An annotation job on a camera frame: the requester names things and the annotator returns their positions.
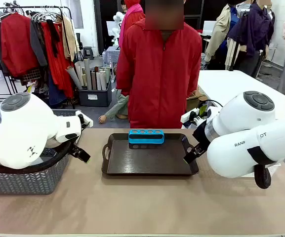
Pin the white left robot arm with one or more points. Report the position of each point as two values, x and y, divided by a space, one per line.
21 138

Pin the black hanging scarf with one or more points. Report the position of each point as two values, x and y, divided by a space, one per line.
53 34

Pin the white side table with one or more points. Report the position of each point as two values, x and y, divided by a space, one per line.
231 84

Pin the dark grey hanging jacket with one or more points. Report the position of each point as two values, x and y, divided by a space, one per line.
37 47

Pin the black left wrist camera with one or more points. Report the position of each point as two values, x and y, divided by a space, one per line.
81 119

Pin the brown cardboard box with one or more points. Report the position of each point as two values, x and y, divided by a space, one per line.
194 100

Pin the person in red jacket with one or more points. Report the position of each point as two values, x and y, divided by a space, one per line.
159 74

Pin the person with pink scarf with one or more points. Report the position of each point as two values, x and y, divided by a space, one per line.
132 17

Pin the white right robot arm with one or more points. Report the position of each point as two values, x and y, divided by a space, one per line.
243 148

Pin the black metal clothes rack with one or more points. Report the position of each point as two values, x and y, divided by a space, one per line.
63 7

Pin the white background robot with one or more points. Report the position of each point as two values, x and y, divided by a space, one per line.
117 27

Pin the red hanging dress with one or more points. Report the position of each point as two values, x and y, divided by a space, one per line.
55 64

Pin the dark grey storage crate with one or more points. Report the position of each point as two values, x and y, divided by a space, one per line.
95 97

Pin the blue test tube rack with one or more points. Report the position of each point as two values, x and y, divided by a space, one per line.
146 139

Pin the dark brown plastic tray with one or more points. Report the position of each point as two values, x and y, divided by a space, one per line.
149 160

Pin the brown paper roll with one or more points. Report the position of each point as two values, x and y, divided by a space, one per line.
93 81

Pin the person in beige coat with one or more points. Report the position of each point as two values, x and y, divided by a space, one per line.
220 37

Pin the mannequin arm green sleeve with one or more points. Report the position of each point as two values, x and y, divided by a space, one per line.
117 106

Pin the blue checked tablecloth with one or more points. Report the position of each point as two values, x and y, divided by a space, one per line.
110 55

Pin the red hanging jacket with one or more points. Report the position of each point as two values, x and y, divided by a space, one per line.
16 44

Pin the beige hanging garment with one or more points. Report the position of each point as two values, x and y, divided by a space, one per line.
69 37

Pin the white power strip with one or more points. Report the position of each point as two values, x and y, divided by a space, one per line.
188 117

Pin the mannequin in dark purple jacket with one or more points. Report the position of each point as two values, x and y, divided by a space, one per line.
251 32

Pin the tall grey paper roll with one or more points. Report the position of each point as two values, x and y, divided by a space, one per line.
88 74

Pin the grey plastic basket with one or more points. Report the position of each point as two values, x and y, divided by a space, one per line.
21 181

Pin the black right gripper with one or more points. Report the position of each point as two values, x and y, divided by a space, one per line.
201 135

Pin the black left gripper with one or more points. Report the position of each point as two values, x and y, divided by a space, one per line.
75 150

